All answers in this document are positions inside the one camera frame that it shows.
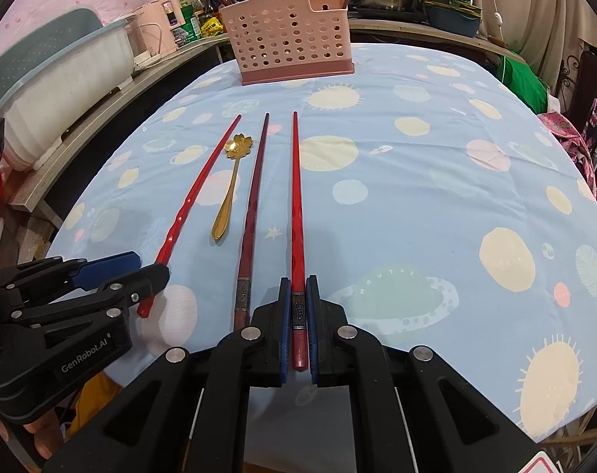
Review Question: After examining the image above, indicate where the white cable with switch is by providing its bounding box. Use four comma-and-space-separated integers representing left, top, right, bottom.
480, 0, 507, 46

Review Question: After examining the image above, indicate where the dark metal chair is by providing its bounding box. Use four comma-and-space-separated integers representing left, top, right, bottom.
561, 48, 597, 132

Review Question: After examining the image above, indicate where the gold flower spoon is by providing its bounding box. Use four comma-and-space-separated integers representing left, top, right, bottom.
211, 132, 257, 242

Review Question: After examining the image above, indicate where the person's left hand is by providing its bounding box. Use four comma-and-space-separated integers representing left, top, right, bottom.
21, 405, 66, 462

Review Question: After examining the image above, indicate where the pink perforated utensil caddy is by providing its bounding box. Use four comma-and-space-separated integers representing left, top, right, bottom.
218, 0, 357, 86

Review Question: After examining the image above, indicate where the white dish rack grey lid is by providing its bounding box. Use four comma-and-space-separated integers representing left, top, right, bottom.
0, 7, 135, 171

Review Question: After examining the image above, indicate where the yellow packet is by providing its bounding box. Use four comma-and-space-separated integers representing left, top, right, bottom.
199, 15, 226, 36

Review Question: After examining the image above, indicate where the white red-edged card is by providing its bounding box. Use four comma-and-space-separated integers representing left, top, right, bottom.
511, 450, 571, 473

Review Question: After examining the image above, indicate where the pink kitchen appliance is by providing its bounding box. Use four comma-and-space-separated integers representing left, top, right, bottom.
130, 0, 179, 66

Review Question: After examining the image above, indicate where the beige curtain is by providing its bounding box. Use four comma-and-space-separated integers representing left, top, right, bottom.
470, 0, 597, 61

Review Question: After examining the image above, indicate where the pink floral cloth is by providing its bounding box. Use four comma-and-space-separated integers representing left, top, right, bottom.
536, 110, 597, 199

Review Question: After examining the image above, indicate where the green bag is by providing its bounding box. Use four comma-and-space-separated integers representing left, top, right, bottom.
499, 53, 549, 115

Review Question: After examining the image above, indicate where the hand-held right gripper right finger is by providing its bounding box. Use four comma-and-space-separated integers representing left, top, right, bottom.
305, 276, 546, 473

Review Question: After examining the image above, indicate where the person's yellow clothing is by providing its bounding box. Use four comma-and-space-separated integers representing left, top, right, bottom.
63, 371, 125, 438

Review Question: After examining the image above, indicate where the green carton box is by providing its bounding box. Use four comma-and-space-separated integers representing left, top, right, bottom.
171, 0, 204, 48

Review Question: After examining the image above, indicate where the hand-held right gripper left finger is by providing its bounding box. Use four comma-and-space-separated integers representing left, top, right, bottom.
42, 277, 292, 473

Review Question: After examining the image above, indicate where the blue planter with plants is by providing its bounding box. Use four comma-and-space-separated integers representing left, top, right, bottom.
418, 0, 485, 39

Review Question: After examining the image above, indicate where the maroon straight chopstick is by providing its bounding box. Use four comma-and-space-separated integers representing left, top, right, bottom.
233, 113, 270, 334

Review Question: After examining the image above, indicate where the red straight chopstick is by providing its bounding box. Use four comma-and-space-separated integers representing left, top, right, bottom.
290, 111, 312, 373

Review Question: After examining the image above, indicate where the red wavy chopstick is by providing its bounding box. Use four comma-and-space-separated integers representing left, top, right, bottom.
137, 114, 242, 317

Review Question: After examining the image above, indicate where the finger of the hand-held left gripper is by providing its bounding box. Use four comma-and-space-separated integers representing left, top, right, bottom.
10, 263, 172, 337
0, 251, 142, 301

